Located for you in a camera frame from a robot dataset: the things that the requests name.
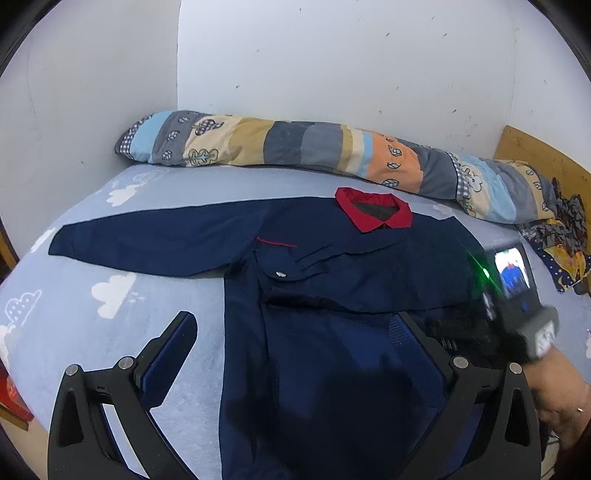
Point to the person's right hand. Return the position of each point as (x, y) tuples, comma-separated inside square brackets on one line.
[(561, 396)]

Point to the patchwork rolled quilt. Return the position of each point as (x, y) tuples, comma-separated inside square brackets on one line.
[(500, 191)]

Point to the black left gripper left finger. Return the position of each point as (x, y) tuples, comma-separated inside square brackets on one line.
[(81, 444)]

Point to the navy jacket with red collar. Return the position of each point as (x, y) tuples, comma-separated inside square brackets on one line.
[(322, 379)]

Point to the patterned crumpled clothes pile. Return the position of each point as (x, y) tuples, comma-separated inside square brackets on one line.
[(562, 243)]

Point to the red object beside bed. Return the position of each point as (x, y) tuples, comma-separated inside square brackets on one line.
[(13, 408)]

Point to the light blue cloud bedsheet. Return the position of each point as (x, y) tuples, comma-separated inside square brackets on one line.
[(57, 311)]

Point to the wooden headboard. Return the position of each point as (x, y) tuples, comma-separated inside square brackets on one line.
[(550, 162)]

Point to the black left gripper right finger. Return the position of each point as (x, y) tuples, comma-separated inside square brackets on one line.
[(487, 428)]

